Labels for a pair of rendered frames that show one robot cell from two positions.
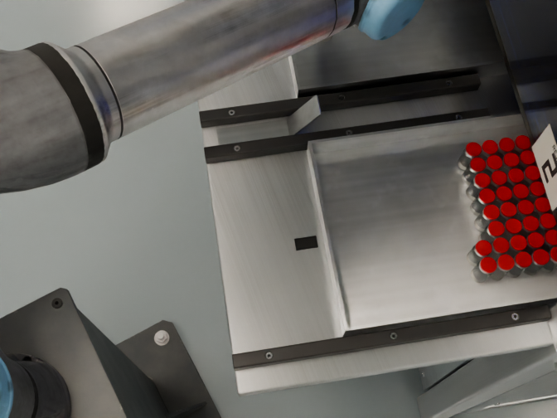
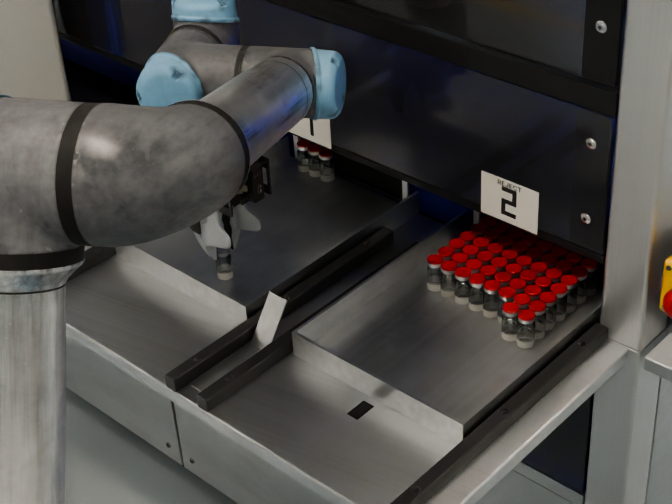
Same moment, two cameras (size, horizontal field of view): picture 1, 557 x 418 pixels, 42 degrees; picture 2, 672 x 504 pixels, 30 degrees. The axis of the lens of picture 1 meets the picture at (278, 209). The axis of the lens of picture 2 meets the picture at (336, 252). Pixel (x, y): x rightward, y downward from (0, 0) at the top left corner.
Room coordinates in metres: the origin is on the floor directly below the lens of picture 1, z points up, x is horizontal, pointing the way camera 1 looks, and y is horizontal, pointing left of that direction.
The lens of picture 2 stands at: (-0.56, 0.60, 1.85)
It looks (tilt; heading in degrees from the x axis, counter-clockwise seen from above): 35 degrees down; 325
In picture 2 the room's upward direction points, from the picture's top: 4 degrees counter-clockwise
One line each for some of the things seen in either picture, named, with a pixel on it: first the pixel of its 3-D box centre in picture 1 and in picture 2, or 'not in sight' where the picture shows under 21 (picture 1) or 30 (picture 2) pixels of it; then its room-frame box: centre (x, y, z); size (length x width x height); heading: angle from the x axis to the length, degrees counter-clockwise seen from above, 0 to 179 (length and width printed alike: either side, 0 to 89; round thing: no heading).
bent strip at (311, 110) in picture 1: (267, 121); (240, 342); (0.48, 0.02, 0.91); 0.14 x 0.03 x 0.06; 101
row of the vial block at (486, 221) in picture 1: (484, 210); (484, 295); (0.35, -0.27, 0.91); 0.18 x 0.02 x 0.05; 10
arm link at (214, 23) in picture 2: not in sight; (206, 38); (0.62, -0.07, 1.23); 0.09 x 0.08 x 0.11; 130
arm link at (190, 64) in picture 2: not in sight; (195, 77); (0.54, 0.00, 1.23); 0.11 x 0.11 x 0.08; 40
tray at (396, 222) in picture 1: (452, 216); (463, 316); (0.35, -0.23, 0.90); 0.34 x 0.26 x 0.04; 100
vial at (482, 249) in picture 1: (479, 253); (510, 321); (0.30, -0.26, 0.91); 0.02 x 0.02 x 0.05
